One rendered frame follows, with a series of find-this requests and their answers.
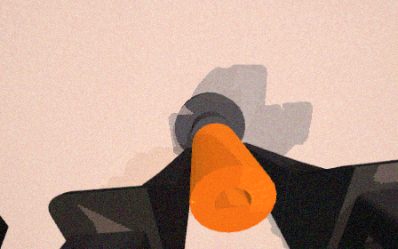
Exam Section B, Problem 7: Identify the orange knob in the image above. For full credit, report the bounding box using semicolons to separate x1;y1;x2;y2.
189;124;276;232

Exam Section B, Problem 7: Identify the dark grey round pedestal with shaft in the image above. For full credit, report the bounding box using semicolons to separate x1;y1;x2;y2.
175;92;245;150

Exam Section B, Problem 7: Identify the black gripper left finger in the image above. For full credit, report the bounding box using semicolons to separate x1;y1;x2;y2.
48;148;192;249

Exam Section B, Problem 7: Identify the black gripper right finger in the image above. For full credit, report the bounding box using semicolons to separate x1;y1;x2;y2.
244;142;398;249

